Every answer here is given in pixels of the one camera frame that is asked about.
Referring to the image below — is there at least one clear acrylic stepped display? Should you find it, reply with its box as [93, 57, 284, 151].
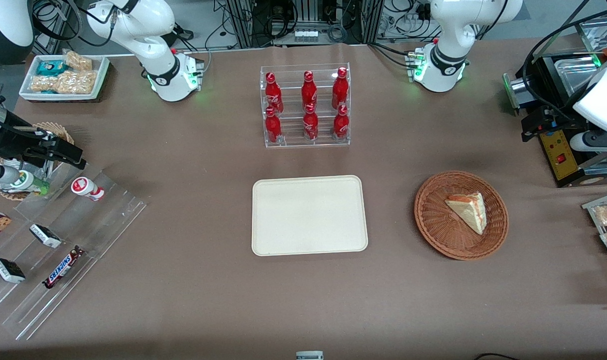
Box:
[0, 161, 148, 342]

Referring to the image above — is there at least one small wicker coaster basket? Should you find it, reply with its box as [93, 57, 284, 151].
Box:
[31, 121, 76, 147]
[0, 157, 34, 202]

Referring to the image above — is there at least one brown round wicker basket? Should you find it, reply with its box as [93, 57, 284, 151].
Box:
[414, 170, 510, 261]

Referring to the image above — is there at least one green labelled drink bottle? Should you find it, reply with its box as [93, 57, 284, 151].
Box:
[0, 170, 51, 197]

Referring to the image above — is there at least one red cola bottle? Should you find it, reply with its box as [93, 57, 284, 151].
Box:
[333, 104, 350, 141]
[301, 70, 318, 109]
[265, 72, 284, 115]
[303, 103, 319, 142]
[332, 67, 349, 109]
[264, 106, 283, 144]

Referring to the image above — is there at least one beige rectangular serving tray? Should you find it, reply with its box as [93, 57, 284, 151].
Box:
[251, 174, 369, 257]

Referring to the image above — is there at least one white red yogurt bottle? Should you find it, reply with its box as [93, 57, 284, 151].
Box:
[71, 176, 105, 202]

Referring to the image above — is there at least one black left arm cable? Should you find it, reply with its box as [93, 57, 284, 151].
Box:
[521, 9, 607, 124]

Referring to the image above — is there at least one brown snickers bar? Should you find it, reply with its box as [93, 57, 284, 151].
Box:
[42, 245, 85, 290]

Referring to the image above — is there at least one clear metal food pan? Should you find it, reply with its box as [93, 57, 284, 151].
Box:
[553, 54, 604, 98]

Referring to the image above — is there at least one teal snack packet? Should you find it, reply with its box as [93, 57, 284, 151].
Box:
[36, 60, 67, 77]

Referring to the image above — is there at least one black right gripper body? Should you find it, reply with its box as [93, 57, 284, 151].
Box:
[0, 125, 59, 164]

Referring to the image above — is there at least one black food warmer appliance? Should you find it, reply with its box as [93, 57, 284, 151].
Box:
[502, 17, 607, 189]

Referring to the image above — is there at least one clear acrylic bottle rack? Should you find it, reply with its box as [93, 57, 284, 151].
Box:
[260, 62, 352, 148]

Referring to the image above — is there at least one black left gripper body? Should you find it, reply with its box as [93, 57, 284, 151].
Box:
[535, 105, 580, 137]

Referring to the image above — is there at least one grey tray with bread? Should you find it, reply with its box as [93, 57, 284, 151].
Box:
[581, 189, 607, 280]

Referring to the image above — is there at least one aluminium frame equipment rack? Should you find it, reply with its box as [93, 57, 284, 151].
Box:
[223, 0, 399, 49]

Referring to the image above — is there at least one black white snack bar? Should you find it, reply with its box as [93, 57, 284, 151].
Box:
[0, 258, 27, 284]
[29, 223, 63, 249]

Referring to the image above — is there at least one small rice cracker packet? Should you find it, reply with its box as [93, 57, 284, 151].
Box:
[63, 50, 94, 72]

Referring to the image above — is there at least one triangular sandwich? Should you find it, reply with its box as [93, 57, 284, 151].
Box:
[444, 192, 487, 236]

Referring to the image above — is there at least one white rectangular snack tray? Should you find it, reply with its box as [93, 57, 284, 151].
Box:
[18, 53, 110, 103]

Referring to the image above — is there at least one large rice cracker packet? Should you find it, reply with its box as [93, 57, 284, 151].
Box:
[29, 69, 99, 95]

